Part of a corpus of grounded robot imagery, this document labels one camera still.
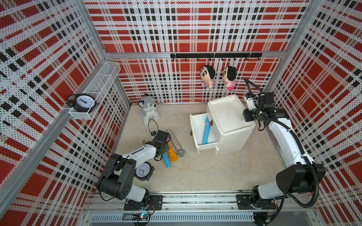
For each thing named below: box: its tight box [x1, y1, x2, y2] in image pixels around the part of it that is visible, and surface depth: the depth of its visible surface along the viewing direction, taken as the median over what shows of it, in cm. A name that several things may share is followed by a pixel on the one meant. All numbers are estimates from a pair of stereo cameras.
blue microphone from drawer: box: [202, 116, 211, 145], surface depth 92 cm
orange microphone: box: [167, 142, 179, 163], surface depth 90 cm
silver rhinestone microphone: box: [166, 129, 186, 157], surface depth 95 cm
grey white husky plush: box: [137, 93, 161, 126], surface depth 100 cm
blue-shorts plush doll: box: [200, 64, 216, 89], surface depth 96 cm
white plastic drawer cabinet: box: [206, 94, 256, 156], surface depth 84 cm
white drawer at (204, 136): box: [189, 113, 220, 151], surface depth 93 cm
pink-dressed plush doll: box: [223, 65, 237, 91], surface depth 96 cm
